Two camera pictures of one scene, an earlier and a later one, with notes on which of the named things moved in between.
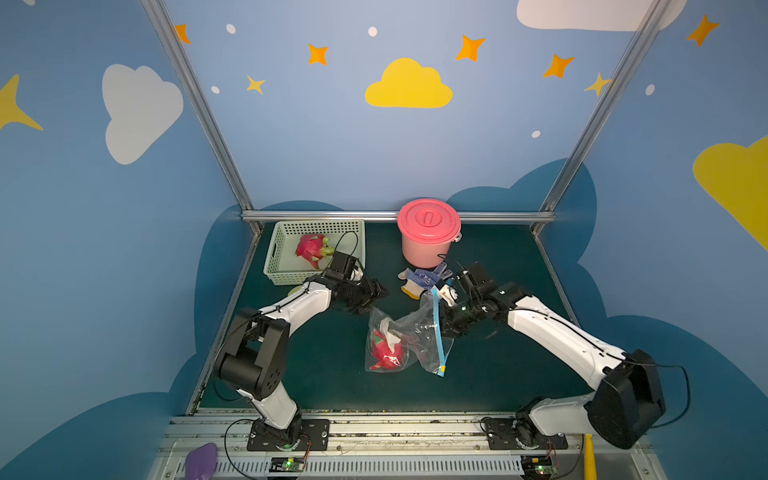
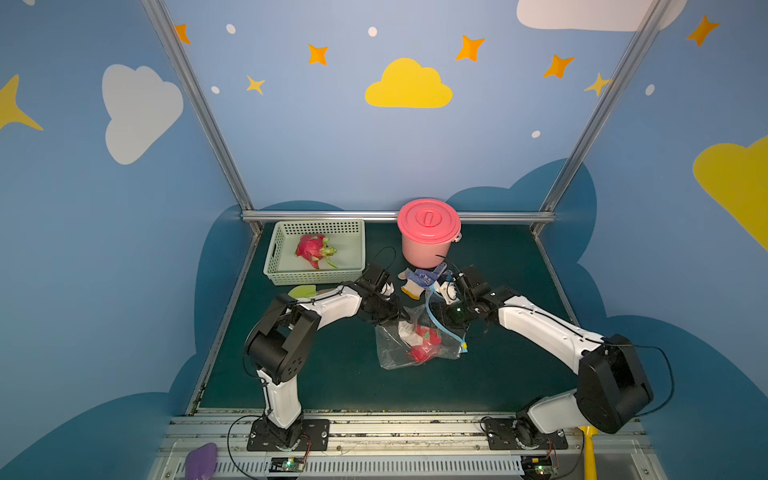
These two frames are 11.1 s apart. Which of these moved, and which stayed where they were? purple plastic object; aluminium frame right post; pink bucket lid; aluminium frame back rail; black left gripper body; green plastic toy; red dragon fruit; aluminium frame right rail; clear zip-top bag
Moved: green plastic toy; clear zip-top bag; black left gripper body
Stayed: purple plastic object; aluminium frame back rail; aluminium frame right post; aluminium frame right rail; red dragon fruit; pink bucket lid
